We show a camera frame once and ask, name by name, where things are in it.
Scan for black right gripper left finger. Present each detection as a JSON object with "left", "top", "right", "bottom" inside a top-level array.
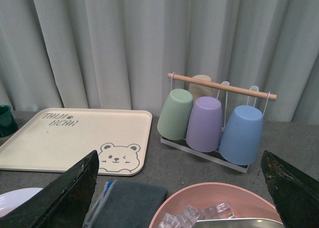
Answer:
[{"left": 0, "top": 150, "right": 99, "bottom": 228}]

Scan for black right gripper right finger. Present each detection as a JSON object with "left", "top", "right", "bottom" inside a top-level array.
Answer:
[{"left": 261, "top": 150, "right": 319, "bottom": 228}]

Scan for white round plate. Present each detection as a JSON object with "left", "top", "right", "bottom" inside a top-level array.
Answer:
[{"left": 0, "top": 188, "right": 42, "bottom": 217}]

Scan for metal spoon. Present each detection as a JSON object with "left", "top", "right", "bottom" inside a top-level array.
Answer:
[{"left": 194, "top": 218, "right": 284, "bottom": 228}]

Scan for grey blue folded cloth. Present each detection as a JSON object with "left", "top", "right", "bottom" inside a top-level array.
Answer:
[{"left": 83, "top": 180, "right": 167, "bottom": 228}]

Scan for beige bear tray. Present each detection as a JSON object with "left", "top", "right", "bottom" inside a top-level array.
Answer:
[{"left": 0, "top": 109, "right": 152, "bottom": 176}]

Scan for blue cup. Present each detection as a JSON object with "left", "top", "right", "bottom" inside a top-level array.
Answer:
[{"left": 219, "top": 105, "right": 263, "bottom": 166}]

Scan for pink bowl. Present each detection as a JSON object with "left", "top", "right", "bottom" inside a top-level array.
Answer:
[{"left": 149, "top": 182, "right": 281, "bottom": 228}]

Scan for dark green mug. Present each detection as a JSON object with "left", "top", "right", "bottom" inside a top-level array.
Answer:
[{"left": 0, "top": 105, "right": 18, "bottom": 137}]

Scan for clear ice cubes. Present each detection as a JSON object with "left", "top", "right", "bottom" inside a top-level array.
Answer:
[{"left": 158, "top": 202, "right": 235, "bottom": 228}]

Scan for purple cup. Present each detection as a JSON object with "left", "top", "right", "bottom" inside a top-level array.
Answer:
[{"left": 186, "top": 97, "right": 222, "bottom": 153}]

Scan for light green cup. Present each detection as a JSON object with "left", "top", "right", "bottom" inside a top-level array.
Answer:
[{"left": 157, "top": 89, "right": 193, "bottom": 140}]

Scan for beige cup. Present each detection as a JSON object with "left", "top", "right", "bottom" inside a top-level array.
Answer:
[{"left": 188, "top": 75, "right": 214, "bottom": 102}]

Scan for grey curtain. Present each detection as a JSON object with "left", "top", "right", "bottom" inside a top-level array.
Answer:
[{"left": 0, "top": 0, "right": 319, "bottom": 124}]

